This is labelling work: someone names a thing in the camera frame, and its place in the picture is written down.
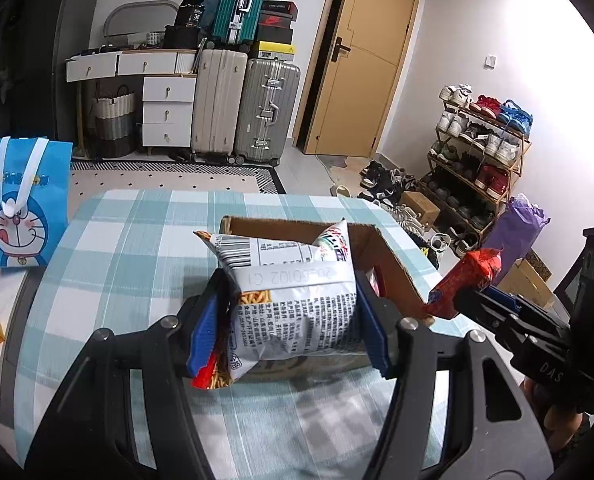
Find wooden door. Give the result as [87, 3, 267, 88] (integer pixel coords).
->
[296, 0, 424, 162]

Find grey suitcase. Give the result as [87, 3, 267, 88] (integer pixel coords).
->
[234, 58, 302, 167]

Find small plain cardboard box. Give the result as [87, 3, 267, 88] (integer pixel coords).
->
[399, 191, 441, 231]

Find rows of assorted sneakers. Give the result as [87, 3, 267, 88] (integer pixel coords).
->
[427, 82, 534, 256]

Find pile of dark shoes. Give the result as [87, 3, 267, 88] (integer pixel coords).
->
[357, 160, 428, 211]

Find person's right hand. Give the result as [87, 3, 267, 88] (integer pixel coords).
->
[524, 376, 594, 453]

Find blue cartoon tote bag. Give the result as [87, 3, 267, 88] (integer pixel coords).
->
[0, 136, 74, 270]

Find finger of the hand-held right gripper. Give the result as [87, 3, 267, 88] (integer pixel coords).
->
[454, 285, 527, 317]
[464, 306, 529, 351]

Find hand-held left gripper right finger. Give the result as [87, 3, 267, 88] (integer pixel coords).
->
[354, 272, 554, 480]

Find checkered tablecloth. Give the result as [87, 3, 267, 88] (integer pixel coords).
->
[17, 189, 458, 480]

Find black and red shoe box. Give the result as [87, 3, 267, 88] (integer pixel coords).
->
[261, 1, 298, 29]

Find brown cardboard box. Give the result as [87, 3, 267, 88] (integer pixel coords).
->
[219, 215, 436, 376]

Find red and white snack packet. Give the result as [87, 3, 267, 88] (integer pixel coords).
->
[424, 247, 504, 319]

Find yellow shoe box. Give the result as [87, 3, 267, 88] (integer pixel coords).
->
[250, 40, 297, 61]

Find grey arched frame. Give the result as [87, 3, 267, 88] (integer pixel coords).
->
[102, 2, 179, 39]

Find beige suitcase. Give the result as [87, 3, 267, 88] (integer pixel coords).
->
[191, 49, 249, 164]

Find teal suitcase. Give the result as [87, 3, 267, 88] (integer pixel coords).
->
[211, 0, 272, 45]

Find white drawer desk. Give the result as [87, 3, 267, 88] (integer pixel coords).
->
[66, 50, 199, 150]

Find white noodle snack packet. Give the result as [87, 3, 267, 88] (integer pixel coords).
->
[193, 219, 366, 392]

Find purple gift bag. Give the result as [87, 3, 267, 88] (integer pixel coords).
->
[486, 194, 551, 286]

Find patterned floor rug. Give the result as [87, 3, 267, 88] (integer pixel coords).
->
[69, 160, 289, 222]

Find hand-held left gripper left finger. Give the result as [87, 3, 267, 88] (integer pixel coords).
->
[24, 292, 221, 480]

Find printed brown carton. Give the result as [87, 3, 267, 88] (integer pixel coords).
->
[502, 252, 554, 310]

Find dark grey refrigerator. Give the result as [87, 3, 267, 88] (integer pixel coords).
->
[27, 0, 102, 161]

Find woven laundry basket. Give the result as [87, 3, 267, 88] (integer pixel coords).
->
[89, 85, 138, 159]

